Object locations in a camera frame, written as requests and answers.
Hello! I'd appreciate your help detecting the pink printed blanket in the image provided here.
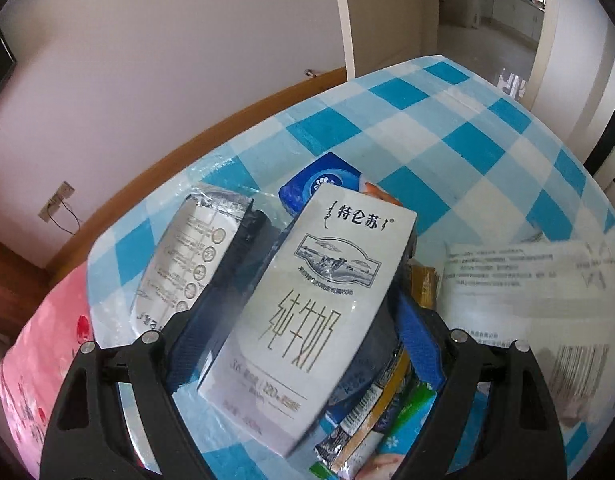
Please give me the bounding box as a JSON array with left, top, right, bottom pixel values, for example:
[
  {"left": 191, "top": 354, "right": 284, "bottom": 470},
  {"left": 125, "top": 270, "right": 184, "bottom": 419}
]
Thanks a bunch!
[{"left": 0, "top": 260, "right": 95, "bottom": 480}]

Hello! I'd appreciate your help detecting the green packet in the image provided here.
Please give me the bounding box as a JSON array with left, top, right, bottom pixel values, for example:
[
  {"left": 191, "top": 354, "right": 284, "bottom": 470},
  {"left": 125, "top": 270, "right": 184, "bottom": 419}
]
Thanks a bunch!
[{"left": 377, "top": 377, "right": 438, "bottom": 466}]

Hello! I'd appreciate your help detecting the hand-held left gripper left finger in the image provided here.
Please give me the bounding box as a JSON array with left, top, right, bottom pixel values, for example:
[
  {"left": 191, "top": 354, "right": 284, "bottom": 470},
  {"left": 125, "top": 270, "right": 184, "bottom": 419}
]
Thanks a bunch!
[{"left": 40, "top": 210, "right": 288, "bottom": 480}]

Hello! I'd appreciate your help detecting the white milk carton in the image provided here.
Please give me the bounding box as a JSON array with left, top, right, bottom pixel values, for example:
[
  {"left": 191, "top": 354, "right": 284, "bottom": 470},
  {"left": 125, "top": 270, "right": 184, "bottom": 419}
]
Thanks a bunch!
[{"left": 197, "top": 182, "right": 418, "bottom": 458}]

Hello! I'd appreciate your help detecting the gold coffee sachet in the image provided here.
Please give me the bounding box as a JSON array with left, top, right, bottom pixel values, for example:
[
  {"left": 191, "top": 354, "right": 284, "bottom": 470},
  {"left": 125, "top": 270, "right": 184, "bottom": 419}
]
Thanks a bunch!
[{"left": 410, "top": 260, "right": 441, "bottom": 311}]

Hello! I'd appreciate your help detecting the white door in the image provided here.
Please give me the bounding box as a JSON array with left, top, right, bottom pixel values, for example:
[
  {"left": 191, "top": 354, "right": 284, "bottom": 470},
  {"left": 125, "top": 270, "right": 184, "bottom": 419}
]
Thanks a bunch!
[{"left": 331, "top": 0, "right": 441, "bottom": 81}]

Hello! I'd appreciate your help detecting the white silver snack pouch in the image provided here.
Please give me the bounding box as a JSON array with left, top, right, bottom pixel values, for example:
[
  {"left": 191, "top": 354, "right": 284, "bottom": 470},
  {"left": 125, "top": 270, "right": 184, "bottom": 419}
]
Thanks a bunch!
[{"left": 130, "top": 183, "right": 255, "bottom": 336}]

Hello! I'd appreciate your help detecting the wall socket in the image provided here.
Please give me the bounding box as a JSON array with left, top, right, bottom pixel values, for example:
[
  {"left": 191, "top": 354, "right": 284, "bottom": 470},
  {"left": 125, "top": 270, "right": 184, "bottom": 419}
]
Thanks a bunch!
[{"left": 38, "top": 181, "right": 75, "bottom": 222}]

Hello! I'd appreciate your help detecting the blue checkered tablecloth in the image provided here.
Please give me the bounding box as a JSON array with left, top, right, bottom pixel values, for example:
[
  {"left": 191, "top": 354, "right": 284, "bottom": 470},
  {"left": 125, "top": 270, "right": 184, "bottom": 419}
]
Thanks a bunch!
[{"left": 84, "top": 55, "right": 615, "bottom": 480}]

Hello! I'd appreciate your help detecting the dark blue plastic pouch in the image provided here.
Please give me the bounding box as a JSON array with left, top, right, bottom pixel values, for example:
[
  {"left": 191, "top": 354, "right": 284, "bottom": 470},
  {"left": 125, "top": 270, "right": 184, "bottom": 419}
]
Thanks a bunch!
[{"left": 327, "top": 305, "right": 403, "bottom": 411}]

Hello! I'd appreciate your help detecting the black power cable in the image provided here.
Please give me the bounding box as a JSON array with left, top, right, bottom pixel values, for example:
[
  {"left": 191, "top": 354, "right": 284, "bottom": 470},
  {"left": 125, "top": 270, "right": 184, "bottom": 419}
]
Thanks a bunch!
[{"left": 50, "top": 200, "right": 81, "bottom": 235}]

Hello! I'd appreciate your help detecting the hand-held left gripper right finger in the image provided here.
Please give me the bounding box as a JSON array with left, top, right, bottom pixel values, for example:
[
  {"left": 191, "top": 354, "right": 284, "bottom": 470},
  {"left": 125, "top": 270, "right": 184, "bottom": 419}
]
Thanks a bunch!
[{"left": 392, "top": 287, "right": 571, "bottom": 480}]

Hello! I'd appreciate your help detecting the blue tissue pack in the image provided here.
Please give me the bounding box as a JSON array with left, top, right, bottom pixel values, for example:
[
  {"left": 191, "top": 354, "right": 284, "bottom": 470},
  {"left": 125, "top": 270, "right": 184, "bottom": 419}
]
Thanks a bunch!
[{"left": 278, "top": 152, "right": 404, "bottom": 218}]

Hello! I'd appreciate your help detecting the striped coffee sachet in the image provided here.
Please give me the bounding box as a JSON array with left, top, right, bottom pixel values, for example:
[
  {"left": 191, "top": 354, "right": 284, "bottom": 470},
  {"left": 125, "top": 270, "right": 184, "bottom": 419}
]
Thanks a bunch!
[{"left": 312, "top": 350, "right": 413, "bottom": 480}]

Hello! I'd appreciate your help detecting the wooden baseboard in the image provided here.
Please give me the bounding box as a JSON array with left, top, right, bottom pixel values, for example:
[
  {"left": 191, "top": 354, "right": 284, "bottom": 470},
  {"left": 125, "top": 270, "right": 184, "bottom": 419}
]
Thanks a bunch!
[{"left": 42, "top": 67, "right": 348, "bottom": 286}]

